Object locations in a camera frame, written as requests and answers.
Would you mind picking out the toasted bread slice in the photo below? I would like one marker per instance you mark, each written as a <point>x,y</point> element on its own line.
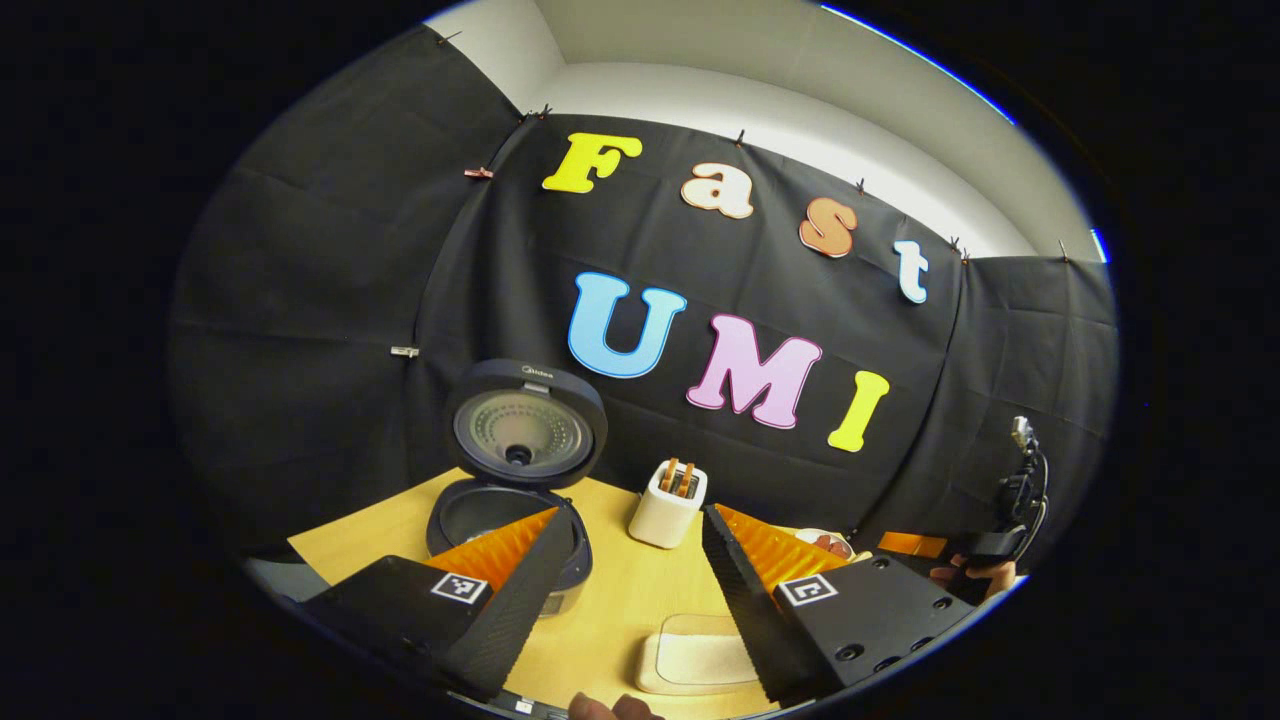
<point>669,474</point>
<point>687,479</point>

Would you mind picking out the black rice cooker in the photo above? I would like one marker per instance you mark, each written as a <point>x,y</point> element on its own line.
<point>520,430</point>

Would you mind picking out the short ceiling light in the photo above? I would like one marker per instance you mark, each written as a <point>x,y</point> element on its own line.
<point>1099,245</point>

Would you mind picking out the red meat slice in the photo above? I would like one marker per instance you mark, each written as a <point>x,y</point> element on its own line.
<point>832,546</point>

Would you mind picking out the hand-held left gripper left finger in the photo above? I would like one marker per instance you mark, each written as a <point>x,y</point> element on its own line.
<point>520,600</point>

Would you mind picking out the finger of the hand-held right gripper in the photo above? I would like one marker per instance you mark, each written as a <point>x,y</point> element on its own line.
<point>912,545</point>

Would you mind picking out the white round plate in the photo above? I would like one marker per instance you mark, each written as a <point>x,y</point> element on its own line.
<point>808,538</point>

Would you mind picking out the white toaster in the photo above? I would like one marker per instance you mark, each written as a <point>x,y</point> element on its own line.
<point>660,520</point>

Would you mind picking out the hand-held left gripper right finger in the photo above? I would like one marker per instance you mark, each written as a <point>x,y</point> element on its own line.
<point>745,600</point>

